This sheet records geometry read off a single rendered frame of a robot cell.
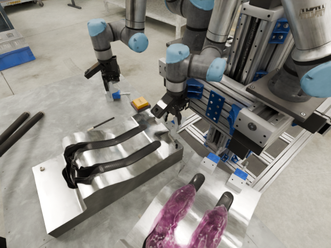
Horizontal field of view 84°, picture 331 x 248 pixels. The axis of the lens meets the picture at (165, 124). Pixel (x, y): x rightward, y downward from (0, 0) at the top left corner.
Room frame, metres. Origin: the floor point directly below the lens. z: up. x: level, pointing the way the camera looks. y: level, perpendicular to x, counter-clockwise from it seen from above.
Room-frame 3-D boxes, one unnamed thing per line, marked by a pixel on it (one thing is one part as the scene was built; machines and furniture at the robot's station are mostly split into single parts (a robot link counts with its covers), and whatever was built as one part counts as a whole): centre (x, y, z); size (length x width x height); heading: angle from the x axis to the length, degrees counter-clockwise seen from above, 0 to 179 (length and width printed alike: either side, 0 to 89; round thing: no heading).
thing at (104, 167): (0.37, 0.19, 0.92); 0.35 x 0.16 x 0.09; 125
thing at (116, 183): (0.37, 0.21, 0.87); 0.50 x 0.26 x 0.14; 125
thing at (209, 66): (0.56, -0.14, 1.14); 0.11 x 0.11 x 0.08; 71
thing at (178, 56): (0.57, -0.04, 1.14); 0.09 x 0.08 x 0.11; 71
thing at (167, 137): (0.45, -0.01, 0.87); 0.05 x 0.05 x 0.04; 35
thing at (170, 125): (0.59, -0.05, 0.83); 0.13 x 0.05 x 0.05; 133
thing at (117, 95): (0.81, 0.26, 0.83); 0.13 x 0.05 x 0.05; 96
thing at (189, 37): (0.95, -0.16, 1.09); 0.15 x 0.15 x 0.10
